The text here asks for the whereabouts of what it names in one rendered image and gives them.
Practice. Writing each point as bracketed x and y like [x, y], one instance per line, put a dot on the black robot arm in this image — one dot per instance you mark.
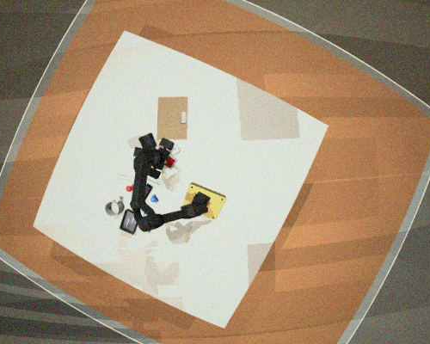
[148, 157]

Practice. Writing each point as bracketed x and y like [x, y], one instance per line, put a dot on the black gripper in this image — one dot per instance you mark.
[165, 144]

